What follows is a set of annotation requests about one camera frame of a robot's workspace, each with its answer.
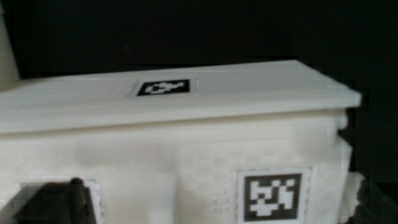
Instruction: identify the white cabinet top box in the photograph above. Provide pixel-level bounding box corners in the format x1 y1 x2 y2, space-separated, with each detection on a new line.
0 61 360 224

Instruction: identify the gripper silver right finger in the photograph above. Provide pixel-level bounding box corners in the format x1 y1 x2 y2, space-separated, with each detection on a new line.
348 179 398 224

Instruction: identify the gripper left finger with black tip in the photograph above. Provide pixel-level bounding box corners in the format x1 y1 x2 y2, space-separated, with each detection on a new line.
12 178 97 224

